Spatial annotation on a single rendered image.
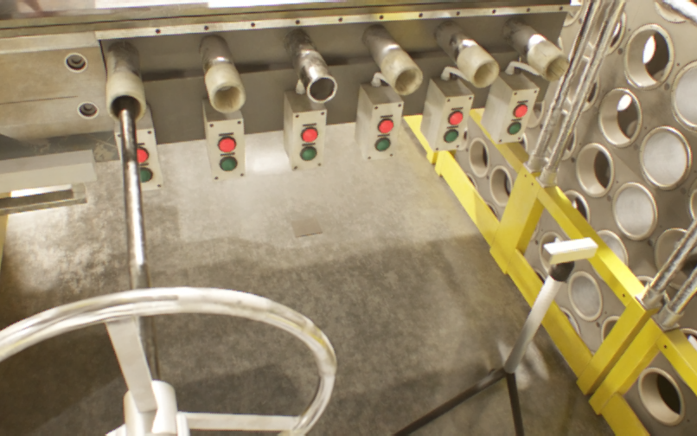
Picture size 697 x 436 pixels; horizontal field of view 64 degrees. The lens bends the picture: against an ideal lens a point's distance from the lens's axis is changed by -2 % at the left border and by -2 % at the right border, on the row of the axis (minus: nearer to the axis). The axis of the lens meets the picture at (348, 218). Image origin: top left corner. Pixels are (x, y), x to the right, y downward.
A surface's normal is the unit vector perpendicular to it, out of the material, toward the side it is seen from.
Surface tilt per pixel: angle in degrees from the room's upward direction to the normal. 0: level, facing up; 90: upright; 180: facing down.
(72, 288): 0
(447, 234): 0
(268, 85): 90
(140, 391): 90
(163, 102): 90
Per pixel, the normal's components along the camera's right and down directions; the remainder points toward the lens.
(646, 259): -0.95, 0.15
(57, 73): 0.31, 0.67
